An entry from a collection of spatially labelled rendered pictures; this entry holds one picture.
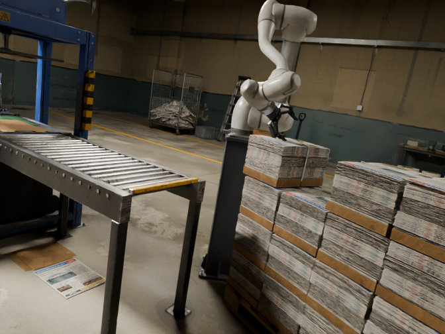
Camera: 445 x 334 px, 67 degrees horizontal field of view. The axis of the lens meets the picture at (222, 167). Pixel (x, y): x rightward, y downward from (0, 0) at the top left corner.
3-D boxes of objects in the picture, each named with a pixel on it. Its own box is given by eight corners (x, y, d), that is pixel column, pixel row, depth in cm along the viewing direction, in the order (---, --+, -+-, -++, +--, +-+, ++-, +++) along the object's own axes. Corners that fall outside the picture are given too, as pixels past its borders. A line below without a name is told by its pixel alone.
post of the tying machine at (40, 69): (44, 203, 315) (53, 31, 284) (34, 205, 308) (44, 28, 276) (39, 201, 320) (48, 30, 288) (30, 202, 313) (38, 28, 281)
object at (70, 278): (108, 281, 212) (108, 279, 212) (65, 299, 188) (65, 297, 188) (75, 258, 231) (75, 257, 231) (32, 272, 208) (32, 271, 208)
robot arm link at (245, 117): (230, 126, 233) (236, 94, 229) (256, 130, 233) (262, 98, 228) (230, 128, 217) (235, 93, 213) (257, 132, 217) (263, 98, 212)
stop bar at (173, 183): (198, 182, 172) (199, 178, 172) (133, 195, 137) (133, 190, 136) (194, 180, 174) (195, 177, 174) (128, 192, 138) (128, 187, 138)
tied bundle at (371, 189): (372, 206, 171) (384, 162, 166) (432, 229, 147) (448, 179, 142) (324, 210, 149) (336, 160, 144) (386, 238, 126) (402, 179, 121)
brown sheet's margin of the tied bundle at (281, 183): (262, 171, 205) (263, 165, 204) (296, 186, 182) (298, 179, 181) (242, 172, 196) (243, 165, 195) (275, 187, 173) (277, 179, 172)
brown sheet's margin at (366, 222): (372, 205, 170) (375, 197, 169) (432, 227, 147) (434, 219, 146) (324, 209, 149) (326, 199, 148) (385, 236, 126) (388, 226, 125)
